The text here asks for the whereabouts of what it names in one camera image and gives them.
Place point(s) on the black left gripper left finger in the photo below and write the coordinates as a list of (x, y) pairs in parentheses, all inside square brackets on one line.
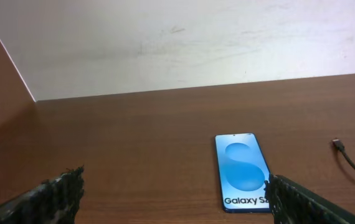
[(53, 201)]

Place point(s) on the blue Galaxy smartphone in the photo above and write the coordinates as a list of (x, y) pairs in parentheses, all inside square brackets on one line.
[(243, 172)]

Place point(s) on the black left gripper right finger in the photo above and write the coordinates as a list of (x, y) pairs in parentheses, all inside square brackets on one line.
[(290, 202)]

